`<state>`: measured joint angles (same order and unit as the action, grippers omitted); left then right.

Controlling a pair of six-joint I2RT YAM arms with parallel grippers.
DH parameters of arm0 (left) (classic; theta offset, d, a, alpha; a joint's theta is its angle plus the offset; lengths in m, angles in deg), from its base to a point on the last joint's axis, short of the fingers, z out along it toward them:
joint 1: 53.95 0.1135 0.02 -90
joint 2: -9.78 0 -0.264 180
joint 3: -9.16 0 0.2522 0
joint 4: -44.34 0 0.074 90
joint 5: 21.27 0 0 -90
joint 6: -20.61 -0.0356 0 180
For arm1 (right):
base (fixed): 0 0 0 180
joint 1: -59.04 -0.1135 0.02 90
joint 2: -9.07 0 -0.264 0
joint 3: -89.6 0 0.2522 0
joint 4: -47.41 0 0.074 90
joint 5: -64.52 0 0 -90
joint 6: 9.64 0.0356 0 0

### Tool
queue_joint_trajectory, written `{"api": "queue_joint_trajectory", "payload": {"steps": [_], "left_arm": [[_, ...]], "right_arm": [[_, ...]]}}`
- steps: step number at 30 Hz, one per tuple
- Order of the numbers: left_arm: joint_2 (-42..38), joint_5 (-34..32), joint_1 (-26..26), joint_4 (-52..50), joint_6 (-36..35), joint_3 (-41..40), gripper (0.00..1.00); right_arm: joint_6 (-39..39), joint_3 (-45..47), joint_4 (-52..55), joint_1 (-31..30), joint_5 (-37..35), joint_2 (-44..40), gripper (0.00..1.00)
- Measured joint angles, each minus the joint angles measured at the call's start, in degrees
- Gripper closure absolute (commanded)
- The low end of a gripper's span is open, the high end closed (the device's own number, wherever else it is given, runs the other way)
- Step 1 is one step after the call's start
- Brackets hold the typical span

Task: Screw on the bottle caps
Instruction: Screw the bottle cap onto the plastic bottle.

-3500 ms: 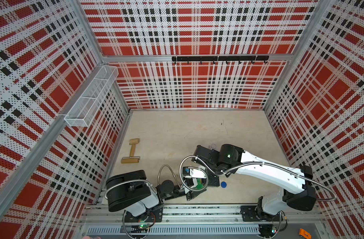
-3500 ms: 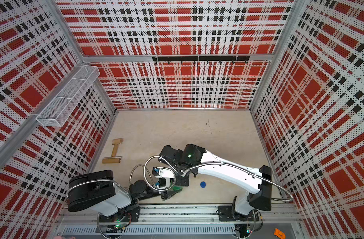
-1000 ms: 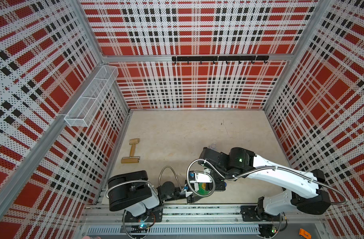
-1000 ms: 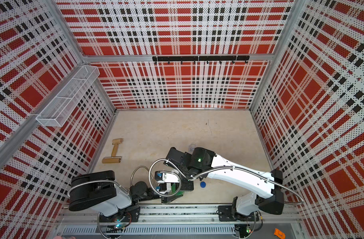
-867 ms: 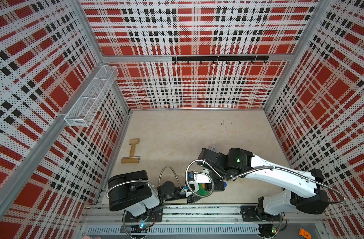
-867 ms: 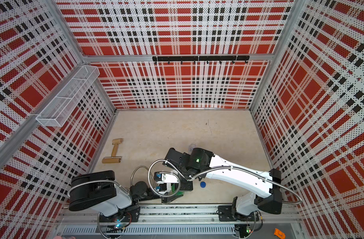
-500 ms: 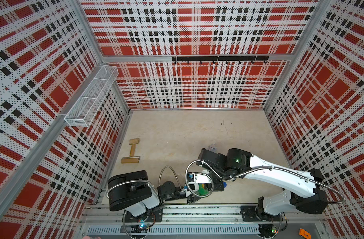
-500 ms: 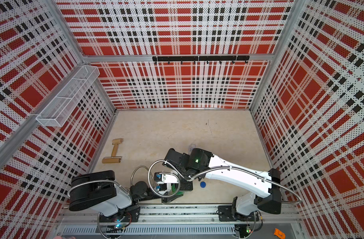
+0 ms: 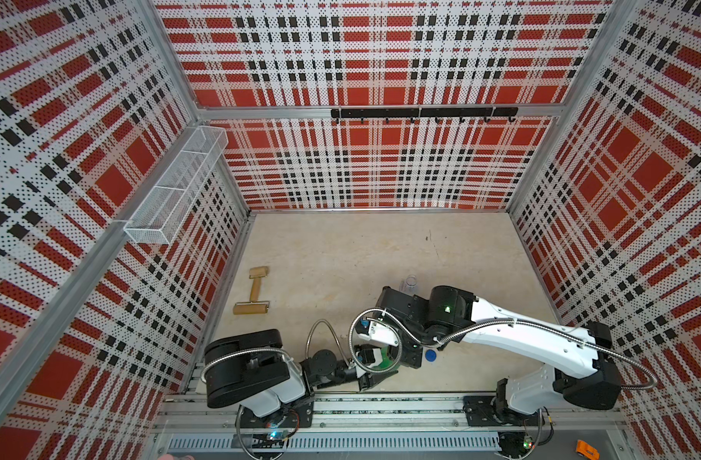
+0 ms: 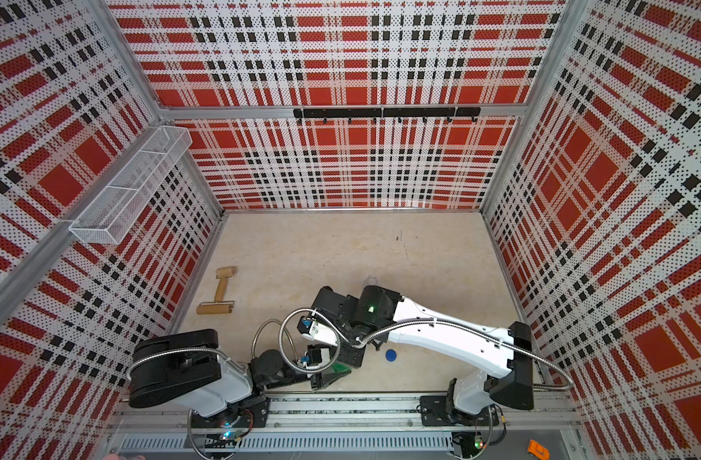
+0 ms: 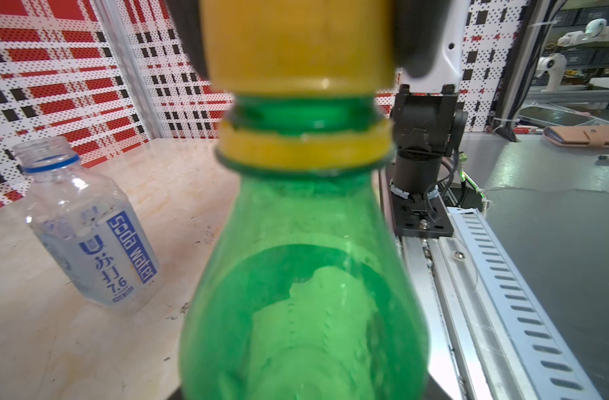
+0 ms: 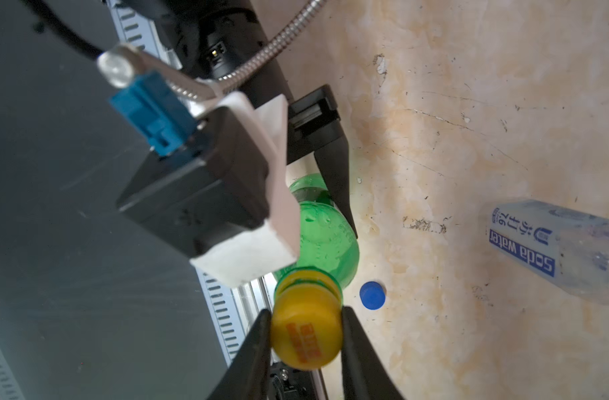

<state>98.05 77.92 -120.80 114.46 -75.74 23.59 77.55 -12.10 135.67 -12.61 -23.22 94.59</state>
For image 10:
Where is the left metal flex conduit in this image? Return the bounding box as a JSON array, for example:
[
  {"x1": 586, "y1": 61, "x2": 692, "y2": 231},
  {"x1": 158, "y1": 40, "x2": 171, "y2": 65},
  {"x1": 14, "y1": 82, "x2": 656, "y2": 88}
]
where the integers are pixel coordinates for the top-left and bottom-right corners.
[{"x1": 125, "y1": 318, "x2": 300, "y2": 381}]

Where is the white wire mesh shelf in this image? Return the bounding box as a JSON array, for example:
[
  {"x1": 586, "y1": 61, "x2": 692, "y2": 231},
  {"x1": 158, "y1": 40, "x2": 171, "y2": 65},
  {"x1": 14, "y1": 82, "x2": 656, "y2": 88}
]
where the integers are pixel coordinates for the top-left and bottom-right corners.
[{"x1": 69, "y1": 126, "x2": 191, "y2": 245}]

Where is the green plastic soda bottle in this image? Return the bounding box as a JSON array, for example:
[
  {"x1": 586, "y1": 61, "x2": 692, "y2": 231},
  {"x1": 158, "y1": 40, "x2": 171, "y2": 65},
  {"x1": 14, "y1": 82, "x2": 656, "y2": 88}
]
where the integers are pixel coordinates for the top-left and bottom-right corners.
[{"x1": 331, "y1": 362, "x2": 352, "y2": 375}]

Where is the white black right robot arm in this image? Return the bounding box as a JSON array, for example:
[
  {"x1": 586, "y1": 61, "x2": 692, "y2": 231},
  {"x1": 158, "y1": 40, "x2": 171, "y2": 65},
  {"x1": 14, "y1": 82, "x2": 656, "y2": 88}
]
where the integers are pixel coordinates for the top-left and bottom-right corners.
[{"x1": 297, "y1": 286, "x2": 535, "y2": 416}]

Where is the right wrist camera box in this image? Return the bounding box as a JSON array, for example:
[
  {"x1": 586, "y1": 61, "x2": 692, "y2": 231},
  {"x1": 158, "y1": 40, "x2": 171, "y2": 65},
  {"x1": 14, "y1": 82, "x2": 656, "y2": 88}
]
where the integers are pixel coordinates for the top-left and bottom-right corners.
[{"x1": 297, "y1": 315, "x2": 341, "y2": 347}]

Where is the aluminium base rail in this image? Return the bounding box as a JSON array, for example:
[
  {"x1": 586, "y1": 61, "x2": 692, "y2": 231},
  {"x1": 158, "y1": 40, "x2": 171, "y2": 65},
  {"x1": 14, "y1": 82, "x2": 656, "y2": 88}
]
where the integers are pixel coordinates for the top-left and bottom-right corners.
[{"x1": 100, "y1": 392, "x2": 588, "y2": 459}]

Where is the black wall hook rail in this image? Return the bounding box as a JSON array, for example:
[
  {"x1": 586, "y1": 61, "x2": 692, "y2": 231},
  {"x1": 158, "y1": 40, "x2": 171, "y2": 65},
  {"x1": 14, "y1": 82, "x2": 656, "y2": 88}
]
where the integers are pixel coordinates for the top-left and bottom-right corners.
[{"x1": 293, "y1": 107, "x2": 482, "y2": 122}]

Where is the wooden double roller tool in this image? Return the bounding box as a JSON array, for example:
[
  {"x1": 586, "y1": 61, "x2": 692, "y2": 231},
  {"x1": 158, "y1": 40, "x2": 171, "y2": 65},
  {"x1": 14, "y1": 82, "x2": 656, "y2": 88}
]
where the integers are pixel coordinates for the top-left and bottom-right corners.
[{"x1": 196, "y1": 266, "x2": 237, "y2": 315}]

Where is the orange tool on floor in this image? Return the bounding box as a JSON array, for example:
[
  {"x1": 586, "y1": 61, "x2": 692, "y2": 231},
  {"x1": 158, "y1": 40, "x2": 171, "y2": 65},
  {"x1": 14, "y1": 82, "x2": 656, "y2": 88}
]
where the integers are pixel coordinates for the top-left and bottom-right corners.
[{"x1": 527, "y1": 440, "x2": 551, "y2": 460}]

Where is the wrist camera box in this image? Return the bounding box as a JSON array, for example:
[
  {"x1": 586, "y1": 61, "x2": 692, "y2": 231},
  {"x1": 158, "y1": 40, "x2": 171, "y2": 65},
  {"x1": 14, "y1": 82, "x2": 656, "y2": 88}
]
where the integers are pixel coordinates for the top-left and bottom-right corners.
[
  {"x1": 298, "y1": 345, "x2": 336, "y2": 371},
  {"x1": 297, "y1": 315, "x2": 341, "y2": 347}
]

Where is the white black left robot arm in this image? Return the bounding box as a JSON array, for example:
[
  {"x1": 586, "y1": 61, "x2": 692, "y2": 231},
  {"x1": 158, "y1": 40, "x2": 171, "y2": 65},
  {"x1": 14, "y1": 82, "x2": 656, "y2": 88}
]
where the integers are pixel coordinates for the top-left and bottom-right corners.
[{"x1": 127, "y1": 329, "x2": 352, "y2": 418}]

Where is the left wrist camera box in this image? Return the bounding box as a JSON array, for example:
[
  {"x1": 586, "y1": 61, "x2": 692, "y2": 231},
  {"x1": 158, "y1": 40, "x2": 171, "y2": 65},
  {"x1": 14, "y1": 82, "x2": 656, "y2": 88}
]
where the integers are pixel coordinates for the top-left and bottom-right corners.
[{"x1": 298, "y1": 345, "x2": 336, "y2": 371}]

